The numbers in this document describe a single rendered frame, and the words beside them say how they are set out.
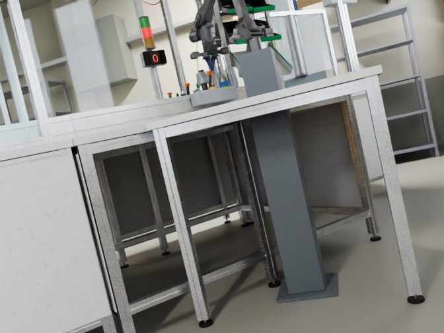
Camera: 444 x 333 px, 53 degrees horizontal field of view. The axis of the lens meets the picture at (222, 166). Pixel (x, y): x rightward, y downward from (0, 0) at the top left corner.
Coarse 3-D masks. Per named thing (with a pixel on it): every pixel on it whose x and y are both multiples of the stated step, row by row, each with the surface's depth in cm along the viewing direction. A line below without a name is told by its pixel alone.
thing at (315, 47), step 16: (304, 16) 338; (320, 16) 346; (304, 32) 337; (320, 32) 345; (240, 48) 338; (288, 48) 328; (304, 48) 336; (320, 48) 344; (320, 64) 343; (240, 80) 348; (288, 80) 326; (304, 80) 334
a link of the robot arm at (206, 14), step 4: (204, 0) 205; (208, 0) 203; (212, 0) 204; (204, 4) 206; (208, 4) 204; (212, 4) 205; (200, 8) 207; (204, 8) 206; (208, 8) 206; (212, 8) 207; (200, 12) 207; (204, 12) 206; (208, 12) 207; (212, 12) 208; (204, 16) 207; (208, 16) 208; (212, 16) 210; (200, 20) 208; (204, 20) 208; (208, 20) 210
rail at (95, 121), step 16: (240, 96) 213; (80, 112) 175; (96, 112) 178; (112, 112) 182; (128, 112) 185; (144, 112) 188; (160, 112) 192; (176, 112) 196; (80, 128) 175; (96, 128) 179; (112, 128) 181
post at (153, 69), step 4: (136, 0) 223; (140, 0) 224; (136, 4) 223; (140, 4) 224; (136, 8) 224; (140, 8) 224; (140, 12) 224; (140, 16) 224; (152, 68) 225; (156, 68) 226; (152, 72) 225; (156, 72) 226; (152, 76) 226; (156, 76) 226; (156, 80) 226; (156, 84) 226; (160, 84) 227; (156, 88) 226; (160, 88) 227; (156, 92) 226; (160, 92) 227; (160, 96) 227
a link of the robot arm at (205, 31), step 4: (208, 24) 207; (212, 24) 209; (200, 28) 212; (204, 28) 209; (208, 28) 209; (200, 32) 211; (204, 32) 209; (208, 32) 209; (200, 36) 214; (204, 36) 209; (208, 36) 209; (212, 36) 211
